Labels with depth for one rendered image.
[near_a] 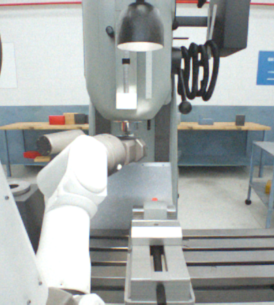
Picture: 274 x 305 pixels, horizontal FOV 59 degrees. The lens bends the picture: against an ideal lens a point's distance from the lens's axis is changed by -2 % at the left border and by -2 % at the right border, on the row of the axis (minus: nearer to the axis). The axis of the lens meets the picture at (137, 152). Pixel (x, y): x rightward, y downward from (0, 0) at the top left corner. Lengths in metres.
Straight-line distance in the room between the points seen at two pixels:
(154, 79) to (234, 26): 0.43
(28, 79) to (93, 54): 4.73
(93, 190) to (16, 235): 0.18
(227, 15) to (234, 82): 4.28
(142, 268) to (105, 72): 0.42
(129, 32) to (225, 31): 0.55
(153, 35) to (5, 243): 0.31
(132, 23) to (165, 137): 0.69
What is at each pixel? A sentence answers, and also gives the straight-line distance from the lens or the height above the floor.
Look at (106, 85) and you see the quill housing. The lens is 0.54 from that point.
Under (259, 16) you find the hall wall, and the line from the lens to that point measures 5.49.
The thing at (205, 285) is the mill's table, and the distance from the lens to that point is 0.71.
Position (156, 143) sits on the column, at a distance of 1.01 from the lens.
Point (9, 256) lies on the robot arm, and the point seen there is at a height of 1.26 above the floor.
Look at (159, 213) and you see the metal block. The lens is 0.67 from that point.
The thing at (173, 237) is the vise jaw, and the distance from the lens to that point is 0.64.
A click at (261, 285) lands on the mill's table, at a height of 0.90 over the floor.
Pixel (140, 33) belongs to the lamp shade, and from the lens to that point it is 0.37.
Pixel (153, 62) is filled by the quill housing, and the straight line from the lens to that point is 0.54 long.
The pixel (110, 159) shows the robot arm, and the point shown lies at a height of 1.25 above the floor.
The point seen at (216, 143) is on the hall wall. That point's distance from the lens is 5.13.
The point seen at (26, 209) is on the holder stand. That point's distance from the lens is 0.66.
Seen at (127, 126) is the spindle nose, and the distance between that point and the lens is 0.60.
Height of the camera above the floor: 1.36
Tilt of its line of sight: 13 degrees down
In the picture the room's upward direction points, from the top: straight up
